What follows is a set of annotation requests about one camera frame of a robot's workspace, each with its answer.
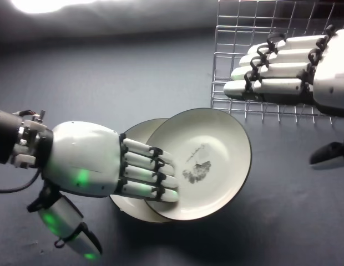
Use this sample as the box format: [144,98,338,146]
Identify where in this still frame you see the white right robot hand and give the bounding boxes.
[223,24,344,170]

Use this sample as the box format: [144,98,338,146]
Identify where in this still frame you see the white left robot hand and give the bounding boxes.
[27,121,180,263]

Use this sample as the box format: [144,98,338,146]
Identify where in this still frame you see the white plate with grey print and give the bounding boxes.
[145,108,252,222]

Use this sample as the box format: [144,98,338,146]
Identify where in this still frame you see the white fabric backdrop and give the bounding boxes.
[0,0,272,42]

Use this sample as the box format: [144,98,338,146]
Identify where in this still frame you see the silver wire dish rack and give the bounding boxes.
[210,0,344,125]

